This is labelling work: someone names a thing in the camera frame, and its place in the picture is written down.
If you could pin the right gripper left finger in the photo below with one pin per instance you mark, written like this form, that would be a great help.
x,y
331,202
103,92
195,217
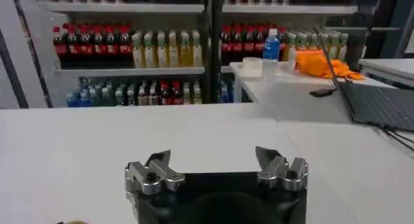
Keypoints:
x,y
155,175

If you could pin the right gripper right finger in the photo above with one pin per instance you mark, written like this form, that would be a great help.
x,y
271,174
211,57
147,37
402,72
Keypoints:
x,y
281,172

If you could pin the white side table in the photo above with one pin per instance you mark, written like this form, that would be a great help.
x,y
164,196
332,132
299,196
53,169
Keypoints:
x,y
388,68
291,96

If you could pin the small black flat device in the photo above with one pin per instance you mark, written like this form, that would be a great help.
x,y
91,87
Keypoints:
x,y
322,92

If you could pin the orange cloth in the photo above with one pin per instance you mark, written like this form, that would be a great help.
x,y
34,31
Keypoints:
x,y
318,65

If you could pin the black open laptop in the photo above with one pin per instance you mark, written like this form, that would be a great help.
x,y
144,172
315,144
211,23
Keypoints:
x,y
378,105

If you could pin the blue-label water bottle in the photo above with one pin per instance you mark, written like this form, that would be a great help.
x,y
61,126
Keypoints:
x,y
271,49

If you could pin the shelf of bottled drinks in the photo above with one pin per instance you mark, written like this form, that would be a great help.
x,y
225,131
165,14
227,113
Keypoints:
x,y
246,40
129,47

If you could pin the black slanted pole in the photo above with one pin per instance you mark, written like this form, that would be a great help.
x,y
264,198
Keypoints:
x,y
13,76

